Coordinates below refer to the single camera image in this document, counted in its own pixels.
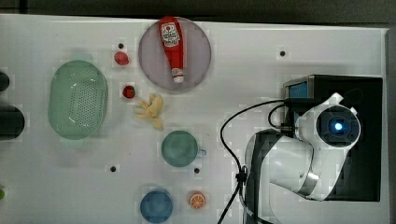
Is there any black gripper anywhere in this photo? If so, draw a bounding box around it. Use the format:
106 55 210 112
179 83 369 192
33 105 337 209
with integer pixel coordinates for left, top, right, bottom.
281 98 320 137

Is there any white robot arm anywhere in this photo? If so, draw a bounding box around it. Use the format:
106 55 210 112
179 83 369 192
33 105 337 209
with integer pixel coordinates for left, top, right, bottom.
240 92 361 224

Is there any black toaster oven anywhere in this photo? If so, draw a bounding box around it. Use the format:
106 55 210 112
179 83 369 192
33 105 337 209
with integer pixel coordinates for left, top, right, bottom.
284 75 383 202

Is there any orange slice toy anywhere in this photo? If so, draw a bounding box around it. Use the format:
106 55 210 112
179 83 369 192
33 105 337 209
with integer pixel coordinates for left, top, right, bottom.
189 191 206 209

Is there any yellow banana peel toy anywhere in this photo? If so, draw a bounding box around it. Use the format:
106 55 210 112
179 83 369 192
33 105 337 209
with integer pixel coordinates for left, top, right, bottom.
134 93 163 131

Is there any red ketchup bottle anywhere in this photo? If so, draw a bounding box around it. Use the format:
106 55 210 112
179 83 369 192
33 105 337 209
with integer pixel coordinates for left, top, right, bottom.
158 16 184 83

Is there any grey round plate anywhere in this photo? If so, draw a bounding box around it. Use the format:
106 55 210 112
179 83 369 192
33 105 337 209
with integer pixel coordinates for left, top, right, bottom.
138 17 211 91

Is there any red strawberry toy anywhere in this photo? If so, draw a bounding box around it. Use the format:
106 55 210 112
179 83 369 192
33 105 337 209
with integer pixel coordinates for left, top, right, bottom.
122 85 135 99

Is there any blue bowl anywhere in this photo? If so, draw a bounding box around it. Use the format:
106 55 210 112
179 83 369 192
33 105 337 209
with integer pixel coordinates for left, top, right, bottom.
140 189 174 224

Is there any red plum toy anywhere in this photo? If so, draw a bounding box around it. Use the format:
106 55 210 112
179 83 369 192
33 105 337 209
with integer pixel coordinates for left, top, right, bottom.
114 51 129 65

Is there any green perforated colander basket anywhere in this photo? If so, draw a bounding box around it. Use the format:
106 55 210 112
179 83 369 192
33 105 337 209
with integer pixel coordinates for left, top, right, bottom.
48 60 107 140

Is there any black cylindrical cup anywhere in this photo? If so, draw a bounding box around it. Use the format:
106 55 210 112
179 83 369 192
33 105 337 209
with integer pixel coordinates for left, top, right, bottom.
0 105 25 141

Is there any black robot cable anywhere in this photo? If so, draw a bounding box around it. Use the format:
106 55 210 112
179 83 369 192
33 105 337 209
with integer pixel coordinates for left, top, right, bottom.
217 98 286 224

